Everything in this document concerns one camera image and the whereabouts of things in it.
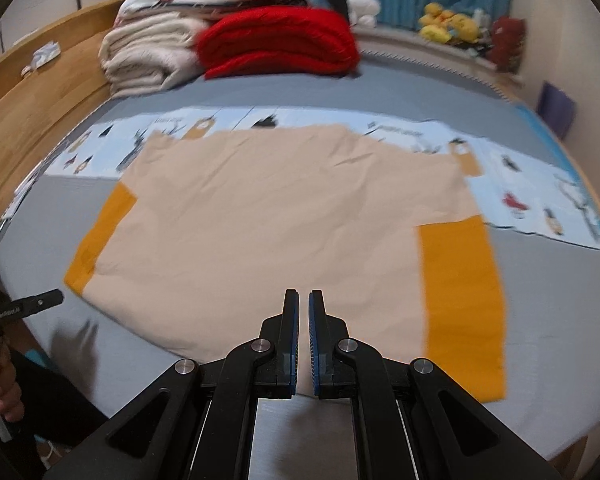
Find beige and orange hooded jacket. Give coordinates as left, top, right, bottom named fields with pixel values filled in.
left=62, top=122, right=508, bottom=403

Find small white patterned item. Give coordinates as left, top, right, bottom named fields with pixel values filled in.
left=27, top=42, right=62, bottom=69

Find cream folded blanket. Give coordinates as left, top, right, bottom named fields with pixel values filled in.
left=99, top=12, right=212, bottom=96

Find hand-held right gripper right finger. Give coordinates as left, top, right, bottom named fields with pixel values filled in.
left=307, top=289, right=563, bottom=480

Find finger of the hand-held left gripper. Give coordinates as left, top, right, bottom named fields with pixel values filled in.
left=0, top=288, right=65, bottom=322

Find person's left hand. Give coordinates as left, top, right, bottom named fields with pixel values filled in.
left=0, top=345, right=24, bottom=423

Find grey printed bed sheet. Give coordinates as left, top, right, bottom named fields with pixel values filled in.
left=0, top=50, right=600, bottom=461

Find white plush toy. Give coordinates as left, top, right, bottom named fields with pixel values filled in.
left=347, top=0, right=382, bottom=28

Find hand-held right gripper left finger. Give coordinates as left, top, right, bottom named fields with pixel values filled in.
left=42, top=288, right=301, bottom=480

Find dark red bag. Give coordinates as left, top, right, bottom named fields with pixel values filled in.
left=490, top=16, right=527, bottom=73

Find purple box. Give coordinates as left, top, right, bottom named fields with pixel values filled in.
left=536, top=81, right=577, bottom=140

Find person's dark pants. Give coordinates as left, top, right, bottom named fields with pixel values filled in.
left=0, top=255, right=111, bottom=480

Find red folded blanket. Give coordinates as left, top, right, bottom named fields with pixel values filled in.
left=196, top=7, right=362, bottom=81

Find wooden headboard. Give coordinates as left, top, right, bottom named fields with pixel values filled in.
left=0, top=0, right=126, bottom=231

